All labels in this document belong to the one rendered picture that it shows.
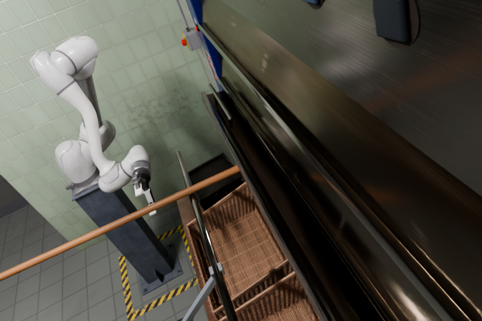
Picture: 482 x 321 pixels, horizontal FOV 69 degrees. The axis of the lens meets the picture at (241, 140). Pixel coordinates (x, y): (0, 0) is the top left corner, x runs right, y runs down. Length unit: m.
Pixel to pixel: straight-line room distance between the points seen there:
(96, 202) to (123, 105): 0.74
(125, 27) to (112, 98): 0.50
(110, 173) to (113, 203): 0.48
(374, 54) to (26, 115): 2.44
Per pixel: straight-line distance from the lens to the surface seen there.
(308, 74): 0.70
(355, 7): 0.44
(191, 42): 2.12
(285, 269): 1.66
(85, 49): 1.81
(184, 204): 2.37
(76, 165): 2.12
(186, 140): 2.82
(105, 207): 2.28
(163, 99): 2.61
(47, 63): 1.73
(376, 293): 0.81
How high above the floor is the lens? 2.20
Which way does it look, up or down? 38 degrees down
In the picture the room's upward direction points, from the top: 20 degrees counter-clockwise
